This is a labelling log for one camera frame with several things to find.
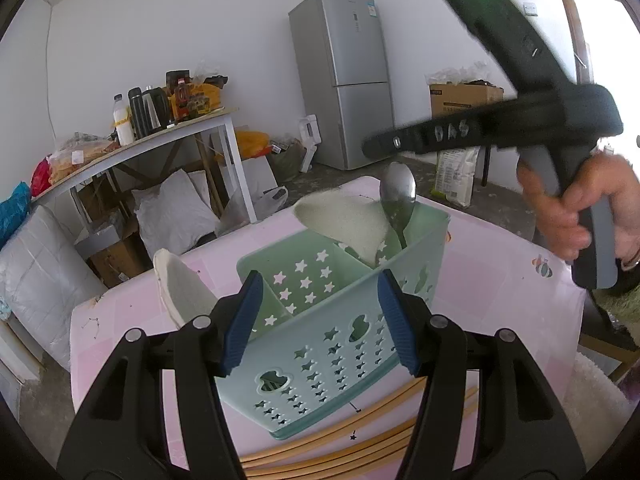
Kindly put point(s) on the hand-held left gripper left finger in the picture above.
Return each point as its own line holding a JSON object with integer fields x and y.
{"x": 242, "y": 325}

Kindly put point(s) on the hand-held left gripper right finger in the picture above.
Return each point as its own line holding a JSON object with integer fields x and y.
{"x": 398, "y": 325}

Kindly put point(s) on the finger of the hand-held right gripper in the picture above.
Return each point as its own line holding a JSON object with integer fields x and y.
{"x": 395, "y": 141}

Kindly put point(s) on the metal ladle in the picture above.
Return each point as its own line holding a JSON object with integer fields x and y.
{"x": 397, "y": 195}

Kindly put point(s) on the mint green utensil holder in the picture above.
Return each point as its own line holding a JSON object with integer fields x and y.
{"x": 320, "y": 350}

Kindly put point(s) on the person's right hand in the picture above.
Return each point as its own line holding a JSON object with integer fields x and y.
{"x": 625, "y": 200}

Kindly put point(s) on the white and green rice bag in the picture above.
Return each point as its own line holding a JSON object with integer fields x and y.
{"x": 455, "y": 177}

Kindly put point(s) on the brown cardboard box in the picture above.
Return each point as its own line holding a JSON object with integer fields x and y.
{"x": 465, "y": 100}

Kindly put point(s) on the silver refrigerator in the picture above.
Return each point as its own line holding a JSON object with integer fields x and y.
{"x": 345, "y": 75}

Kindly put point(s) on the dark green bag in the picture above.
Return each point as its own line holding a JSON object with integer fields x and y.
{"x": 287, "y": 162}

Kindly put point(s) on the pink printed tablecloth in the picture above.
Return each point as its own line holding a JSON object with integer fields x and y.
{"x": 500, "y": 280}

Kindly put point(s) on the clear plastic bag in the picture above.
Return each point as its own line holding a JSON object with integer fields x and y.
{"x": 255, "y": 207}

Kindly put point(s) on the white pillow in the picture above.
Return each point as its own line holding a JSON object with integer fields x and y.
{"x": 175, "y": 215}

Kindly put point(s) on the white box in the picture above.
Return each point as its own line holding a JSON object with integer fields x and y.
{"x": 260, "y": 177}

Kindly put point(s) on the yellow plastic bag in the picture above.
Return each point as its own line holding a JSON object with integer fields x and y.
{"x": 251, "y": 144}

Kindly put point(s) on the brown box under table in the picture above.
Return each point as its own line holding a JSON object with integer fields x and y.
{"x": 112, "y": 255}

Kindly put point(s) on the bagged white quilt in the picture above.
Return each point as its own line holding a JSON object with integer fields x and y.
{"x": 45, "y": 280}

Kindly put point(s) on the white side table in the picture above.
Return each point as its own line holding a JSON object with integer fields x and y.
{"x": 165, "y": 137}

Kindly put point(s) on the wooden chair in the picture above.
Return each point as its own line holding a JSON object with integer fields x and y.
{"x": 607, "y": 340}

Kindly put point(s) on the black electric kettle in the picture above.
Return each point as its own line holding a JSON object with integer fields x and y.
{"x": 156, "y": 109}

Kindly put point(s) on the white plastic bottle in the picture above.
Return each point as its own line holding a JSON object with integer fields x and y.
{"x": 123, "y": 125}

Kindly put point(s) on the clear bags of food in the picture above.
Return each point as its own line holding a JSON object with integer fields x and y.
{"x": 80, "y": 155}

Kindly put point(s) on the black thermos flask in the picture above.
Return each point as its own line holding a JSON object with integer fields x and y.
{"x": 136, "y": 112}

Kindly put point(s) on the red plastic bag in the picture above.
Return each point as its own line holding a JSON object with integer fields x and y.
{"x": 41, "y": 177}

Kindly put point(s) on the blue plastic bag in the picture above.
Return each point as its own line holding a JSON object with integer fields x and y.
{"x": 12, "y": 215}

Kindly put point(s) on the white wall switch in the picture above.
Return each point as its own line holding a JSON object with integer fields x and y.
{"x": 530, "y": 8}

